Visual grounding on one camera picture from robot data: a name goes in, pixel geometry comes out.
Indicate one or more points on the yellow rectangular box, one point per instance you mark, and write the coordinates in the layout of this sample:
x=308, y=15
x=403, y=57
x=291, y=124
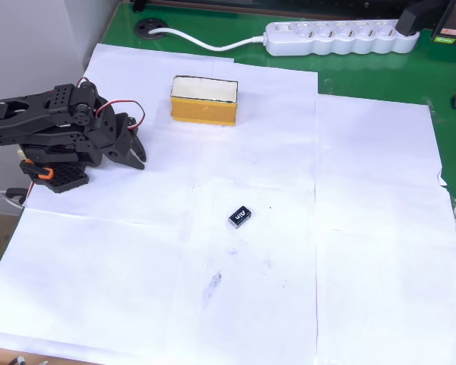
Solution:
x=203, y=110

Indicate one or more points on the black orange table clamp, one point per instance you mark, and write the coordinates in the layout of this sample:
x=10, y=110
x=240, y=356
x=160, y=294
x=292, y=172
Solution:
x=42, y=172

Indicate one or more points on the green desk mat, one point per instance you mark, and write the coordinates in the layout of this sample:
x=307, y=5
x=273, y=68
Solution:
x=365, y=72

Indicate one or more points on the white power strip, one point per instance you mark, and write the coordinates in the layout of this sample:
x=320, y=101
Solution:
x=342, y=38

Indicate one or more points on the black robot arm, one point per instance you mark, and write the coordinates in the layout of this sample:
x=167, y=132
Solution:
x=34, y=114

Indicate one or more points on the black power adapter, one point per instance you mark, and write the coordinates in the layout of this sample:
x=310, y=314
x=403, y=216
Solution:
x=414, y=19

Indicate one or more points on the black device with green label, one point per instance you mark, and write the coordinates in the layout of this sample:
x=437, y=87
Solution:
x=454, y=23

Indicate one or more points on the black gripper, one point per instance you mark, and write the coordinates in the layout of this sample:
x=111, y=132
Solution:
x=118, y=151

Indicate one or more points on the white paper table cover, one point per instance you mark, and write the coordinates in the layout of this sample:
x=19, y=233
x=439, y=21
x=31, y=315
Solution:
x=251, y=304

